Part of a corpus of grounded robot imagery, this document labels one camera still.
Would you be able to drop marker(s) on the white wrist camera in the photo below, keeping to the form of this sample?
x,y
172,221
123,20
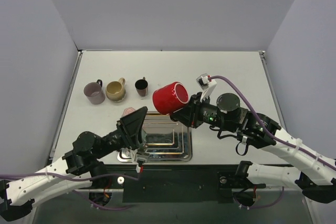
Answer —
x,y
207,85
139,157

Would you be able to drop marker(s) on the beige round mug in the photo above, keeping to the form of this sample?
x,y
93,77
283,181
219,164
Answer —
x,y
115,90

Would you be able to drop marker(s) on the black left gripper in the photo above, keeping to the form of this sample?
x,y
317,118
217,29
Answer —
x,y
125,131

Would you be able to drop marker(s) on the brown glazed mug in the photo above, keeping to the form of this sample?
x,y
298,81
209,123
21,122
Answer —
x,y
141,86

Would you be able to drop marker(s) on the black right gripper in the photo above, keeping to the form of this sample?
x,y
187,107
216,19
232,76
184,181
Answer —
x,y
193,110

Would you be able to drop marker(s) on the red mug black handle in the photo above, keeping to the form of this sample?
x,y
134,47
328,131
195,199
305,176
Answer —
x,y
170,98

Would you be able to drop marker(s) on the pink faceted mug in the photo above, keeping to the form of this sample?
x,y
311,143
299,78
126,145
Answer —
x,y
128,111

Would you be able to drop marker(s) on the lilac mug black handle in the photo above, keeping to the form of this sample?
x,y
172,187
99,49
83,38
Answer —
x,y
94,92

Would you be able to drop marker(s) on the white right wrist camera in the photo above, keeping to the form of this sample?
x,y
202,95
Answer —
x,y
207,85

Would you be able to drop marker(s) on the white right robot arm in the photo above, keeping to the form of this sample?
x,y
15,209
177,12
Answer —
x,y
308,172

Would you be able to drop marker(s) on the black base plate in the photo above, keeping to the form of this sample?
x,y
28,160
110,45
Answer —
x,y
178,183

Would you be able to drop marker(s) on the shiny steel tray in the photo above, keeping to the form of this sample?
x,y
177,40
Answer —
x,y
166,140

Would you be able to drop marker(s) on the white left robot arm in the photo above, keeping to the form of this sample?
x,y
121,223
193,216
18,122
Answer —
x,y
78,168

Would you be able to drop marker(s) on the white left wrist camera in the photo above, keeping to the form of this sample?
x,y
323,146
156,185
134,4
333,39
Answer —
x,y
139,157

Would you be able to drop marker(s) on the aluminium frame rail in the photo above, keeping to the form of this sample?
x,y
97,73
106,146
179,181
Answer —
x,y
247,70

